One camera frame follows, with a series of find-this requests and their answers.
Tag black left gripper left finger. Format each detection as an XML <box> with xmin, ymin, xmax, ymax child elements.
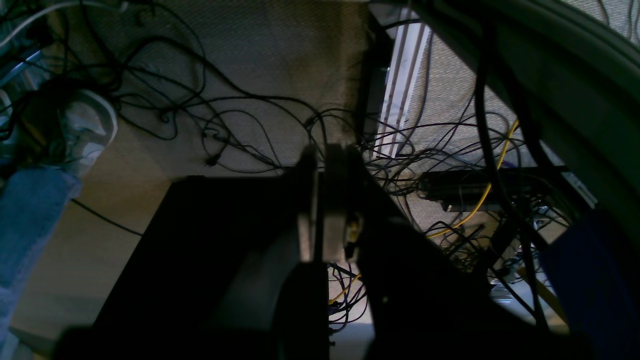
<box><xmin>55</xmin><ymin>146</ymin><xmax>330</xmax><ymax>360</ymax></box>

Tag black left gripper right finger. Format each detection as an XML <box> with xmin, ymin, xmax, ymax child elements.
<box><xmin>324</xmin><ymin>144</ymin><xmax>595</xmax><ymax>360</ymax></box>

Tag black power strip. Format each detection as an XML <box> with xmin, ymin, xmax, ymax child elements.
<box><xmin>417</xmin><ymin>167</ymin><xmax>551</xmax><ymax>213</ymax></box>

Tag white grey sneaker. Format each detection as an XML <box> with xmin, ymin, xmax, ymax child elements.
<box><xmin>53</xmin><ymin>89</ymin><xmax>118</xmax><ymax>179</ymax></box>

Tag blue jeans leg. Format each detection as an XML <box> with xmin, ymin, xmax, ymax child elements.
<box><xmin>0</xmin><ymin>167</ymin><xmax>82</xmax><ymax>349</ymax></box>

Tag tangled black floor cables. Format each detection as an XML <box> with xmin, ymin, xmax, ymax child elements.
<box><xmin>0</xmin><ymin>0</ymin><xmax>571</xmax><ymax>331</ymax></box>

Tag yellow cable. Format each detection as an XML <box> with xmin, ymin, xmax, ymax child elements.
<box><xmin>328</xmin><ymin>119</ymin><xmax>521</xmax><ymax>305</ymax></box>

